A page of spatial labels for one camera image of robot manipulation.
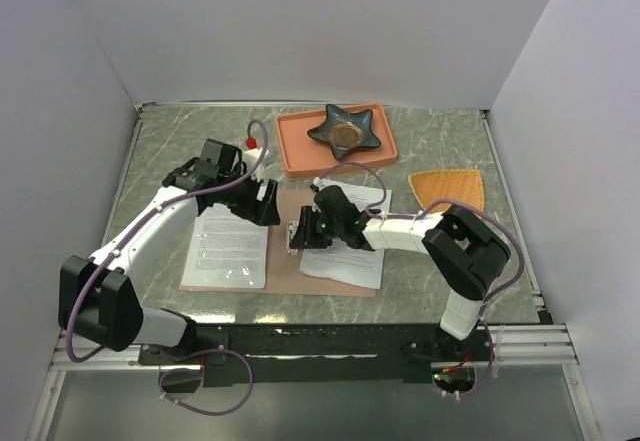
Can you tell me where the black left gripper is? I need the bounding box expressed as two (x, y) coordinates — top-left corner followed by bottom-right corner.
(219, 166), (280, 226)

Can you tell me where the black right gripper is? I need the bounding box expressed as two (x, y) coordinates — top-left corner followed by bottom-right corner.
(289, 205), (344, 249)

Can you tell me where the metal folder clip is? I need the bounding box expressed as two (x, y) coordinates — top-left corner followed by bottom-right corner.
(285, 221), (298, 256)

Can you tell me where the printed white paper sheet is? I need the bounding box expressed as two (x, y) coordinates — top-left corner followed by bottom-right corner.
(180, 205), (269, 291)

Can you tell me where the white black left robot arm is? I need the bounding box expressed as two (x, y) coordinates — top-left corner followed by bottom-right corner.
(58, 139), (280, 363)

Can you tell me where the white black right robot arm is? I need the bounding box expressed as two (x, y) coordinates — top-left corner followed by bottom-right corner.
(289, 185), (511, 360)

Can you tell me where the orange rectangular tray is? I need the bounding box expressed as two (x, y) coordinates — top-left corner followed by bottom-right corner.
(275, 103), (398, 180)

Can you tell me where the dark blue star dish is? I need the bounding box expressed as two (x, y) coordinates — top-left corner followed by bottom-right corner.
(307, 104), (381, 161)

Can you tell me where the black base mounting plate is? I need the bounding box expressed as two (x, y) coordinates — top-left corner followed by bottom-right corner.
(140, 323), (492, 388)

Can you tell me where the orange woven rattan basket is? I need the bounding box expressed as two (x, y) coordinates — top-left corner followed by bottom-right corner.
(408, 169), (485, 211)

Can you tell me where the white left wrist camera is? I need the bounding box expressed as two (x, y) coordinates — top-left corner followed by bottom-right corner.
(242, 137), (274, 180)

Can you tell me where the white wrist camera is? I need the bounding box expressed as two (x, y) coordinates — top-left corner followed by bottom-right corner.
(242, 137), (274, 180)
(310, 177), (324, 194)

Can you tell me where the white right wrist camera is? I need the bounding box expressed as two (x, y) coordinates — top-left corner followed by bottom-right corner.
(310, 177), (324, 194)

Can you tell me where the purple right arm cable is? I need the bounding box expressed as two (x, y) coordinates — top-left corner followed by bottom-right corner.
(317, 161), (525, 312)

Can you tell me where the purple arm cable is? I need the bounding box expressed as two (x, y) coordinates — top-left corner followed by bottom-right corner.
(65, 119), (274, 364)
(317, 161), (525, 312)

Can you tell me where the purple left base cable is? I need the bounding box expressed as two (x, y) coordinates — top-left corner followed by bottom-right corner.
(158, 348), (255, 416)

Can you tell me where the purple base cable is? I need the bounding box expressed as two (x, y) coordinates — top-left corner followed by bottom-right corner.
(439, 320), (501, 402)
(158, 348), (255, 416)

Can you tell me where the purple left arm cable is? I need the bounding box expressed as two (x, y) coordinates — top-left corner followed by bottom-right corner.
(65, 119), (274, 364)

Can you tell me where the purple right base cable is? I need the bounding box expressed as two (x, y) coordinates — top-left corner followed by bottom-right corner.
(439, 320), (501, 402)

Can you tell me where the aluminium frame rail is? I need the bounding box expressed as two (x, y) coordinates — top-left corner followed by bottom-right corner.
(49, 325), (579, 372)

